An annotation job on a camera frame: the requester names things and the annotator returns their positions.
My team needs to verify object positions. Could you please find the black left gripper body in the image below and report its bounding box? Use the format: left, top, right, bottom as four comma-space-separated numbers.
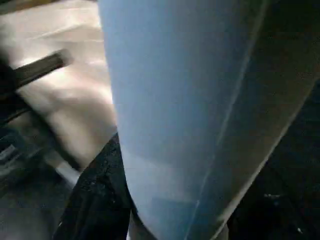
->
0, 62, 56, 193

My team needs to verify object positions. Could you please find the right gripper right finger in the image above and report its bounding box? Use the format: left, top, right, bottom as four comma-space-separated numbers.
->
227, 160, 320, 240

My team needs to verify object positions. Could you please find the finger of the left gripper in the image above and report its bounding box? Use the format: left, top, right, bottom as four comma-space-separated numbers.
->
12, 51, 70, 90

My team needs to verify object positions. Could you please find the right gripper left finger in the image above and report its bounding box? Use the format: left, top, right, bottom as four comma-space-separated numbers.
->
52, 132, 136, 240

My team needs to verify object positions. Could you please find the white plastic table leg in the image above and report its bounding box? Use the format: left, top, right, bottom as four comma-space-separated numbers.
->
96, 0, 320, 240

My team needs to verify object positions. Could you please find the black table mat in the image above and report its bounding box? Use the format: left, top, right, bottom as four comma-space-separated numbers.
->
0, 90, 320, 240

